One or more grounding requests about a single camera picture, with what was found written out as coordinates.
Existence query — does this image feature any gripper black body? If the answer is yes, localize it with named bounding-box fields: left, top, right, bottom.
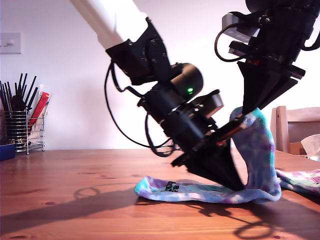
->
left=159, top=106, right=249, bottom=171
left=228, top=11, right=315, bottom=80

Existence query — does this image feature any tie-dye Hugging Face sock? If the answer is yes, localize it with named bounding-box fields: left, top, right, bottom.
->
left=274, top=168, right=320, bottom=197
left=134, top=106, right=283, bottom=205

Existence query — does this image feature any brown wooden chair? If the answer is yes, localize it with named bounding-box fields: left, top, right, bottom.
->
left=271, top=106, right=320, bottom=155

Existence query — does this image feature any red and yellow paper packet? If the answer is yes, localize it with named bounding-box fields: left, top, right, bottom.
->
left=28, top=91, right=52, bottom=133

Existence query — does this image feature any beige paper packet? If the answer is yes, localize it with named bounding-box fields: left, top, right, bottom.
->
left=29, top=113, right=48, bottom=146

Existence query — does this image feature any dark blue container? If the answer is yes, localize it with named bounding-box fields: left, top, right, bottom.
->
left=0, top=143, right=16, bottom=161

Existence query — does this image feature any thick black cable loop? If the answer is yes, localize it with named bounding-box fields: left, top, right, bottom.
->
left=144, top=113, right=176, bottom=158
left=301, top=24, right=320, bottom=51

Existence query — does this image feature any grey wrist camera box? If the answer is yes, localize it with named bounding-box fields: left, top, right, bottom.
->
left=221, top=11, right=261, bottom=39
left=189, top=89, right=225, bottom=119

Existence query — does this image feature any thin black camera cable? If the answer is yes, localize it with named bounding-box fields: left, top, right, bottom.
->
left=214, top=23, right=247, bottom=62

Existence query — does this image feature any short black cable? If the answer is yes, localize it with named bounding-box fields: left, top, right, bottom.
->
left=112, top=64, right=141, bottom=98

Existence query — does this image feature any chrome wire utensil caddy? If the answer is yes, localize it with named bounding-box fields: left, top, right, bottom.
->
left=3, top=111, right=46, bottom=155

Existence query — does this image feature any white light switch plate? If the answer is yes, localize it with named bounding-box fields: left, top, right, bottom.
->
left=0, top=32, right=23, bottom=55

